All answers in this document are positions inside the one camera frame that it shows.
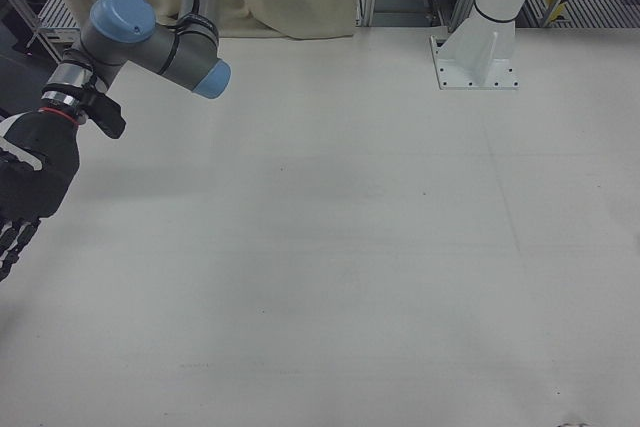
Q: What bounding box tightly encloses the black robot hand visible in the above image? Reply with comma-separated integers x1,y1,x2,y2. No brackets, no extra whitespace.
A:
0,109,82,284

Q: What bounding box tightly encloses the grey metal shelf rack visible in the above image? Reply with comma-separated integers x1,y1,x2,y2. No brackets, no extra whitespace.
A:
0,0,101,66

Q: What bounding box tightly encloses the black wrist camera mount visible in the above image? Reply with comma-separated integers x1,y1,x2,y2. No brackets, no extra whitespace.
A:
79,82,127,140

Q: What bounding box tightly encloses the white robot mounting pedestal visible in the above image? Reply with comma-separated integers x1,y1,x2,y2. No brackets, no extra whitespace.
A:
430,0,551,91

